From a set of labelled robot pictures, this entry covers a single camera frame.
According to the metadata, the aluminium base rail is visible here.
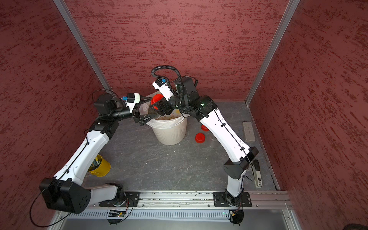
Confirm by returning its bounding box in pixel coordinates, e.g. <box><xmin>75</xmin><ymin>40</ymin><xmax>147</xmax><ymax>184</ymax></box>
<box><xmin>57</xmin><ymin>189</ymin><xmax>292</xmax><ymax>209</ymax></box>

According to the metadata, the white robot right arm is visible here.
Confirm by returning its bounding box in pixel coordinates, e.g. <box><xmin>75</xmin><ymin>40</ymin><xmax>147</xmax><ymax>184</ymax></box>
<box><xmin>152</xmin><ymin>77</ymin><xmax>258</xmax><ymax>200</ymax></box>

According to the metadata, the yellow pencil cup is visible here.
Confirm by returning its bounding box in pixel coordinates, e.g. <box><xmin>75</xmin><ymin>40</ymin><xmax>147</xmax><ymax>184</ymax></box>
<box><xmin>88</xmin><ymin>154</ymin><xmax>111</xmax><ymax>177</ymax></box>

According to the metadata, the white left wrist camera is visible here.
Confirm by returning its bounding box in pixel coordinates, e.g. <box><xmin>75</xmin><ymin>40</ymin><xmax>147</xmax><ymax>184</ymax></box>
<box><xmin>121</xmin><ymin>93</ymin><xmax>141</xmax><ymax>113</ymax></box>

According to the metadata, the white printed bin liner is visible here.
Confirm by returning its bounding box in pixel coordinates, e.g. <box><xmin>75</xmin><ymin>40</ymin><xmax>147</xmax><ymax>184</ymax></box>
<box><xmin>147</xmin><ymin>109</ymin><xmax>186</xmax><ymax>129</ymax></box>

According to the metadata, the grey rectangular pad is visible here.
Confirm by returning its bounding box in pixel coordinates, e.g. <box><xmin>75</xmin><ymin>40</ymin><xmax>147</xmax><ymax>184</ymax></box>
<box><xmin>242</xmin><ymin>122</ymin><xmax>256</xmax><ymax>142</ymax></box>

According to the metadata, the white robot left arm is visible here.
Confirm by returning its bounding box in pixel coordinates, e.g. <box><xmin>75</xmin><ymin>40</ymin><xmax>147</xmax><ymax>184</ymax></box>
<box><xmin>39</xmin><ymin>93</ymin><xmax>152</xmax><ymax>214</ymax></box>

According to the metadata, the cream plastic trash bin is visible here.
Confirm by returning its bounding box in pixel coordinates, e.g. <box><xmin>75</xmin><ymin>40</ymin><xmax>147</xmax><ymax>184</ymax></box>
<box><xmin>152</xmin><ymin>120</ymin><xmax>187</xmax><ymax>146</ymax></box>

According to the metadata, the black corrugated cable conduit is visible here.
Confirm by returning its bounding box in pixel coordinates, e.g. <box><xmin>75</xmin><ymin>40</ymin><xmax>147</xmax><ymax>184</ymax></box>
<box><xmin>150</xmin><ymin>65</ymin><xmax>202</xmax><ymax>114</ymax></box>

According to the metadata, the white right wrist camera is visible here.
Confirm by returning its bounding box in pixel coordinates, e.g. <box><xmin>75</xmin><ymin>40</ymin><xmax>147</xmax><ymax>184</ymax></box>
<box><xmin>152</xmin><ymin>79</ymin><xmax>174</xmax><ymax>101</ymax></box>

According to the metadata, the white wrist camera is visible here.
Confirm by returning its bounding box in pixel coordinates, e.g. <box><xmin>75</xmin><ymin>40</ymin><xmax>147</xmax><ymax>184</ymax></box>
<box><xmin>152</xmin><ymin>79</ymin><xmax>174</xmax><ymax>101</ymax></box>
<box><xmin>121</xmin><ymin>93</ymin><xmax>141</xmax><ymax>113</ymax></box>

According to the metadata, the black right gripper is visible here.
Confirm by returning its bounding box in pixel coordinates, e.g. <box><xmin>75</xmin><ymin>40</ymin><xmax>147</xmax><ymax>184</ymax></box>
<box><xmin>150</xmin><ymin>89</ymin><xmax>190</xmax><ymax>116</ymax></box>

